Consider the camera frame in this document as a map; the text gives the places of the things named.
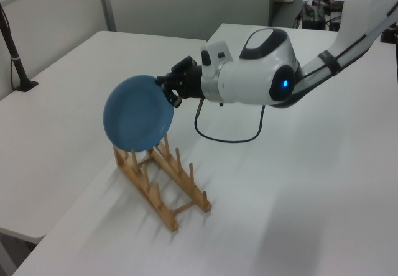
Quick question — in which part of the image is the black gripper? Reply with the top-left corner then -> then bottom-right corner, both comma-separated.
155,56 -> 205,108

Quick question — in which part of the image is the blue round plate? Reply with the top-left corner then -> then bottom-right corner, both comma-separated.
102,75 -> 175,153

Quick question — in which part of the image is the wooden plate rack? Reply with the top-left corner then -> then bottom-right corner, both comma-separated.
112,131 -> 213,234

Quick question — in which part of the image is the black electronics box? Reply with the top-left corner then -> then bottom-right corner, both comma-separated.
302,4 -> 327,30

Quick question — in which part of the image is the black table clamp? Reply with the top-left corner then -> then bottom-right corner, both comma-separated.
380,24 -> 398,44

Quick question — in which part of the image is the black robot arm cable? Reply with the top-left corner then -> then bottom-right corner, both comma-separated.
194,97 -> 267,144

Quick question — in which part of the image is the grey metal partition post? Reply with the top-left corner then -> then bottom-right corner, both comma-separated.
96,0 -> 118,32

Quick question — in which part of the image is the black camera stand pole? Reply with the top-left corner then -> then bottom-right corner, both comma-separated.
0,2 -> 39,92

